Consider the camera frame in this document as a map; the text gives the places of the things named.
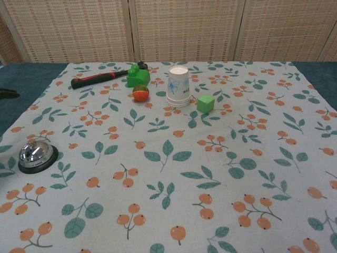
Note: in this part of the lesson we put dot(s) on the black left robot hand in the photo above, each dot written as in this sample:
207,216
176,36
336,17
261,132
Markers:
6,93

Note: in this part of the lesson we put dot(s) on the woven bamboo folding screen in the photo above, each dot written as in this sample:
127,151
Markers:
168,30

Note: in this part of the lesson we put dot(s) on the fruit and leaf print tablecloth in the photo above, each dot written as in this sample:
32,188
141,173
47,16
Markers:
168,168

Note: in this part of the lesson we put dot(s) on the black and red hammer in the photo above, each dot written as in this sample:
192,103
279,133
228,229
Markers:
98,77

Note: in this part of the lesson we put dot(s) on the white paper cup stack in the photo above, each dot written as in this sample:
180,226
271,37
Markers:
178,87

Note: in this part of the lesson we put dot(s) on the chrome bell with black base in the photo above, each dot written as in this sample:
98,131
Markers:
34,156

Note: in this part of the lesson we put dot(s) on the green plastic building block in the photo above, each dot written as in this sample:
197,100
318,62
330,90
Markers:
139,76

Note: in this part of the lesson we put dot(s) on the green wooden cube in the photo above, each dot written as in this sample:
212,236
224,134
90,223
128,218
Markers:
206,103

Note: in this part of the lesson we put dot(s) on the red and green ball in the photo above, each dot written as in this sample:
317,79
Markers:
140,93

